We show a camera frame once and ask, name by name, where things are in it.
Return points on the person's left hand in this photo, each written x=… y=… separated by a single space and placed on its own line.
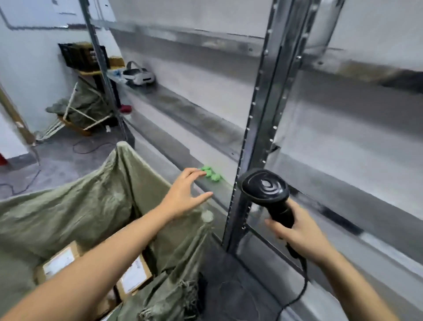
x=180 y=198

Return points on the person's right hand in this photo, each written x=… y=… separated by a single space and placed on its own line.
x=307 y=238

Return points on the black barcode scanner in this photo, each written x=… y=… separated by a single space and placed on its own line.
x=264 y=187

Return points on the parcel with shoe label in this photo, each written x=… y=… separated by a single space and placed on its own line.
x=133 y=276

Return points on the taped parcel with orange label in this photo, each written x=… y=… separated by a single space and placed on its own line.
x=57 y=263

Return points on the brown cardboard box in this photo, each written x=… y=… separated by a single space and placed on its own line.
x=116 y=63

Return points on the person's left forearm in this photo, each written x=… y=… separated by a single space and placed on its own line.
x=92 y=274

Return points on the person's right forearm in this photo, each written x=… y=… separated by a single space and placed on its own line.
x=357 y=291

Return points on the metal shelving rack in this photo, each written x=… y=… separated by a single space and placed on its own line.
x=198 y=112

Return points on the olive box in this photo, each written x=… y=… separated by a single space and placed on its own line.
x=82 y=44

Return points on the small red object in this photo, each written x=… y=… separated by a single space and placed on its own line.
x=125 y=109

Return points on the white VR headset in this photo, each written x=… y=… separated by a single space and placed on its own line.
x=140 y=76

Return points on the brown wooden stick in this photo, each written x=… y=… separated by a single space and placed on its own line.
x=72 y=127

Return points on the teal plastic wrapper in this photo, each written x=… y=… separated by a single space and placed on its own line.
x=117 y=72

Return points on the yellow wooden stand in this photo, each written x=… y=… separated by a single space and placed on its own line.
x=89 y=71

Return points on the black plastic crate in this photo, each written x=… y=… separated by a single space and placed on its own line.
x=79 y=56

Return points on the long wooden batten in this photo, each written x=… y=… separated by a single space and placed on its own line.
x=16 y=119

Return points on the red fire extinguisher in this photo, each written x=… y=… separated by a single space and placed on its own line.
x=2 y=158

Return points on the white metal folding frame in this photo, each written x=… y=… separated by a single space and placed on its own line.
x=71 y=99

